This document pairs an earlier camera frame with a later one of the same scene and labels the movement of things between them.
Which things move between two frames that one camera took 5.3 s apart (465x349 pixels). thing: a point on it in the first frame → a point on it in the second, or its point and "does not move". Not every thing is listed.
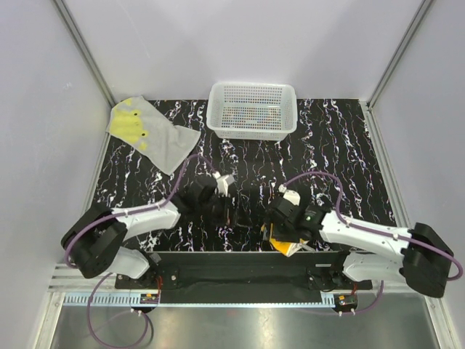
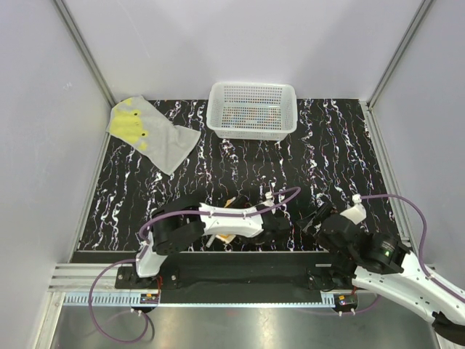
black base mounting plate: (244, 277) does not move
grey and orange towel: (288, 248) → (227, 238)
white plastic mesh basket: (252, 111) does not move
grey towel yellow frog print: (134, 121) does not move
